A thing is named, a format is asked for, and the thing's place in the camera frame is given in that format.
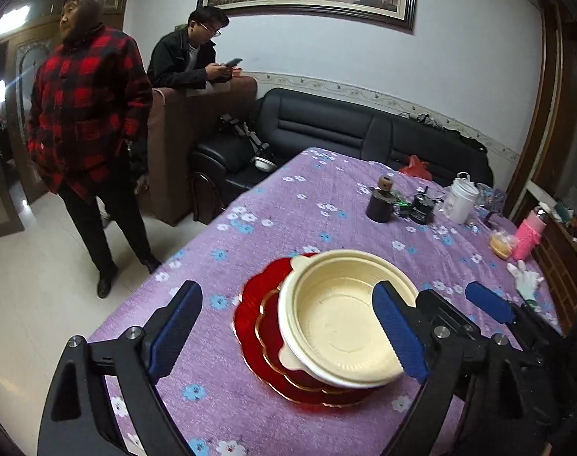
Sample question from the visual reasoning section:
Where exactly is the wooden brick-pattern cabinet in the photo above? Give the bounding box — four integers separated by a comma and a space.
504, 0, 577, 334

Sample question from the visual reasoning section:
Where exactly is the green packet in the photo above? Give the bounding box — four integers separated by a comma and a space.
394, 200, 412, 218

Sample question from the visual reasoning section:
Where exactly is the white plastic jar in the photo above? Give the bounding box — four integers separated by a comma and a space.
442, 172, 479, 225

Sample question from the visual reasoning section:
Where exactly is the red glass plate gold rim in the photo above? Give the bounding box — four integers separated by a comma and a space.
255, 289, 347, 395

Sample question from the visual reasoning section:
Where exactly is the smartphone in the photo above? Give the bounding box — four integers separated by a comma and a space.
225, 58, 242, 68

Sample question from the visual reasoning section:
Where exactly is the bagged yellow food bowl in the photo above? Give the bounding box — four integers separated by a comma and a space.
488, 230, 518, 260

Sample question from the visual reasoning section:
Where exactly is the brown armchair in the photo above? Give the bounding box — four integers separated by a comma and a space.
146, 75, 258, 225

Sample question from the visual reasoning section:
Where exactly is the red plastic bag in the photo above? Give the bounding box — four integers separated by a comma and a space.
400, 154, 433, 181

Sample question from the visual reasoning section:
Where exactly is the wooden spool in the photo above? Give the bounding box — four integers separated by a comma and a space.
377, 175, 393, 193

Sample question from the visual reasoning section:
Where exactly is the white work glove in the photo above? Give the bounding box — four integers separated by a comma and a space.
506, 260, 544, 304

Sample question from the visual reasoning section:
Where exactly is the person in red plaid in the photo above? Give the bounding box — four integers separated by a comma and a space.
27, 0, 161, 299

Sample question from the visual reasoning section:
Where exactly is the black mug with lid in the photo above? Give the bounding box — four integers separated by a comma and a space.
366, 188, 397, 223

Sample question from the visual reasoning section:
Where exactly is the man in black jacket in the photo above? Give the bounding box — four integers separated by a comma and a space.
147, 6, 241, 92

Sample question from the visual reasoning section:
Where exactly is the pink knit-sleeved thermos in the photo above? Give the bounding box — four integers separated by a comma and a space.
512, 206, 548, 260

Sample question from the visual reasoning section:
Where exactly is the large cream plastic bowl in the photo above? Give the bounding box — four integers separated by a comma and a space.
277, 291, 347, 389

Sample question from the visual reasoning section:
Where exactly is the black leather sofa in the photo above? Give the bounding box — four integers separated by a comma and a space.
190, 87, 494, 223

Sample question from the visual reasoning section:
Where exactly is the purple floral tablecloth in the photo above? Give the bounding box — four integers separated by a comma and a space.
85, 146, 563, 456

